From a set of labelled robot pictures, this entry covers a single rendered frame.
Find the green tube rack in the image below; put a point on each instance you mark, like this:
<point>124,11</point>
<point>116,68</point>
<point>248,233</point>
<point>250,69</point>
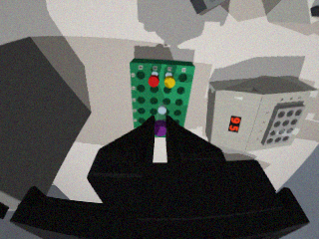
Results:
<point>144,108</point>

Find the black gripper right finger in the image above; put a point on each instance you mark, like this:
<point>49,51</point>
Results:
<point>183,145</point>

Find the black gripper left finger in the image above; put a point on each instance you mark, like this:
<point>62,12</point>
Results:
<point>138,144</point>

